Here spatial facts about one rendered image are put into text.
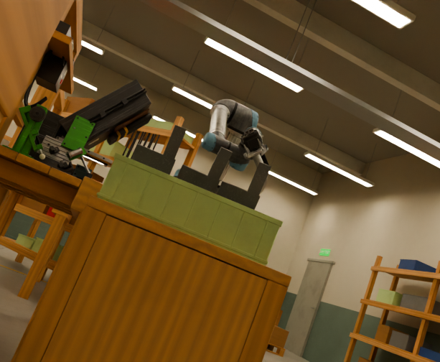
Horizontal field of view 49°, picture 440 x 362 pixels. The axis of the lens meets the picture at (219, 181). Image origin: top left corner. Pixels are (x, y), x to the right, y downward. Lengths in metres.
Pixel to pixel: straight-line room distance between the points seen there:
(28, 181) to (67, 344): 0.90
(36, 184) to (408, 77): 6.13
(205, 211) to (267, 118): 9.13
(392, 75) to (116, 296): 6.31
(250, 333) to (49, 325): 0.60
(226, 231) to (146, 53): 8.90
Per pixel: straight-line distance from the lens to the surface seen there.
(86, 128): 2.82
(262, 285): 1.53
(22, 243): 6.57
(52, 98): 3.64
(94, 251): 1.51
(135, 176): 1.63
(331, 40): 7.00
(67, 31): 2.70
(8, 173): 2.23
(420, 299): 7.70
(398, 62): 7.50
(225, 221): 1.62
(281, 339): 8.92
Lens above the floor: 0.67
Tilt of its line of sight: 12 degrees up
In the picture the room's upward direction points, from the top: 22 degrees clockwise
